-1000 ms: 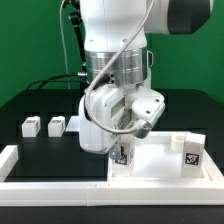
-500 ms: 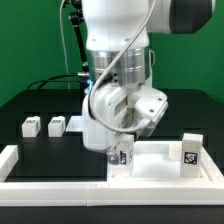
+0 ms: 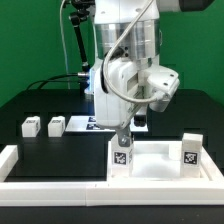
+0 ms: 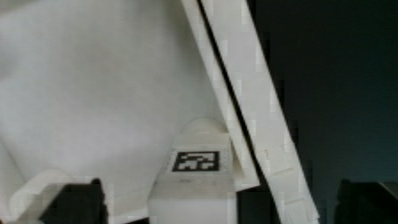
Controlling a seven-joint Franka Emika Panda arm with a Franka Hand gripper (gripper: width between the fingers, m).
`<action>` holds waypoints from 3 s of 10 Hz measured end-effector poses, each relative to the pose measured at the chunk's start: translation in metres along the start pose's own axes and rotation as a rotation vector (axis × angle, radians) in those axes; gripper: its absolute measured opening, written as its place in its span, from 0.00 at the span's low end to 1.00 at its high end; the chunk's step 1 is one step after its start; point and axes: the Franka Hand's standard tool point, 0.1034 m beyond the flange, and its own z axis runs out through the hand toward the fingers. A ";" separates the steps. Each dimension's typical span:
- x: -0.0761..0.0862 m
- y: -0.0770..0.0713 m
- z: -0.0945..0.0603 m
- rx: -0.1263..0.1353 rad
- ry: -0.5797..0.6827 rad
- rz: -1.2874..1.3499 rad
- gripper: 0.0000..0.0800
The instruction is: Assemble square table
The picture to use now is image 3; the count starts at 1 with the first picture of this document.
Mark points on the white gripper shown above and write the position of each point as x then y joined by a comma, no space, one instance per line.
111,111

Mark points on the white square tabletop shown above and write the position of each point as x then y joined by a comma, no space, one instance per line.
161,160

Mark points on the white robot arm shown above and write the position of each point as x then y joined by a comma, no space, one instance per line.
129,30

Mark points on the white marker plate with tags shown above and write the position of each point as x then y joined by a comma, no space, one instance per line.
88,124

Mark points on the white U-shaped fence wall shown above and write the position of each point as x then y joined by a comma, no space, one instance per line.
111,191

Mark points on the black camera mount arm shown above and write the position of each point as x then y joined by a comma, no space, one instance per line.
81,15

